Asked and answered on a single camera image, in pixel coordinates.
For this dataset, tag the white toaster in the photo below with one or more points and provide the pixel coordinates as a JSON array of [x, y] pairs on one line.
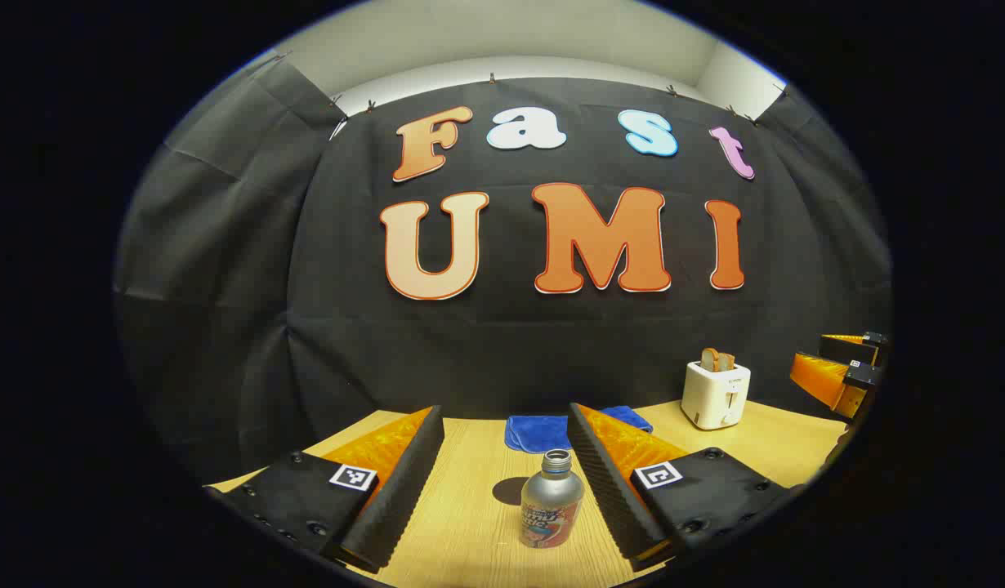
[[711, 400]]

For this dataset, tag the silver water bottle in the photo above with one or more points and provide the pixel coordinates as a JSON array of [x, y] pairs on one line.
[[551, 506]]

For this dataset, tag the toasted bread slice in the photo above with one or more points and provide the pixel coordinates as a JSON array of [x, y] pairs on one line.
[[726, 362], [709, 360]]

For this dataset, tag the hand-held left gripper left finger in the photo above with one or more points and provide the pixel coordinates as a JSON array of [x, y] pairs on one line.
[[396, 498]]

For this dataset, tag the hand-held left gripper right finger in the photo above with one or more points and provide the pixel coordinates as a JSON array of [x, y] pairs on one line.
[[605, 490]]

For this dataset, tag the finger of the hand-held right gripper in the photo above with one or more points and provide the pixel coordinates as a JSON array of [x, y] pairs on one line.
[[825, 377], [854, 347]]

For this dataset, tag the dark round coaster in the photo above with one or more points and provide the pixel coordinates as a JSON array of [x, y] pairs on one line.
[[506, 492]]

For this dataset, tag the black backdrop cloth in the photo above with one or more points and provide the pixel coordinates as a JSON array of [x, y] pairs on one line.
[[511, 351]]

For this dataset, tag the blue folded cloth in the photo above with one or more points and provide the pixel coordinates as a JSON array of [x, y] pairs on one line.
[[535, 431]]

